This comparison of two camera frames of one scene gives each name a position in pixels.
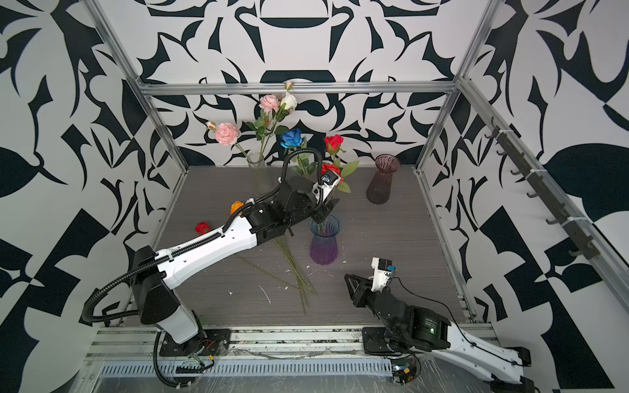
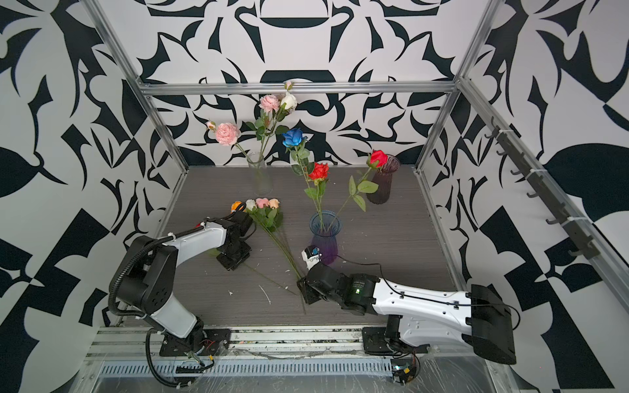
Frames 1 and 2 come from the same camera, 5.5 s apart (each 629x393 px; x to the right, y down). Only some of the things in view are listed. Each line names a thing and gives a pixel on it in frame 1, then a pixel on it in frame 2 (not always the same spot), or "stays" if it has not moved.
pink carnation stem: (227, 134) stays
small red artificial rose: (333, 146) to (377, 160)
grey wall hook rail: (582, 244) stays
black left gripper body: (309, 209) to (234, 257)
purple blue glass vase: (323, 245) stays
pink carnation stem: (269, 104) stays
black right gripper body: (376, 309) to (313, 294)
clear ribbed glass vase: (261, 178) stays
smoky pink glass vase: (378, 189) stays
